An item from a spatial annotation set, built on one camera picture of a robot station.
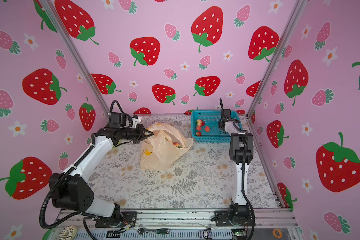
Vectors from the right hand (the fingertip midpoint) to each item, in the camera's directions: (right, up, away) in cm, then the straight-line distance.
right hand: (229, 124), depth 110 cm
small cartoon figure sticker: (-23, -52, -43) cm, 71 cm away
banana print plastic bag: (-47, -16, -30) cm, 58 cm away
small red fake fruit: (-23, -3, -1) cm, 24 cm away
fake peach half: (-22, +1, 0) cm, 22 cm away
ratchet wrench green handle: (-44, -53, -40) cm, 80 cm away
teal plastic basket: (-18, -2, +4) cm, 18 cm away
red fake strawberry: (-17, -4, -3) cm, 18 cm away
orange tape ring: (+11, -54, -40) cm, 68 cm away
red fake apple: (-39, -14, -13) cm, 43 cm away
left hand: (-50, -6, -31) cm, 60 cm away
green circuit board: (-6, -54, -40) cm, 68 cm away
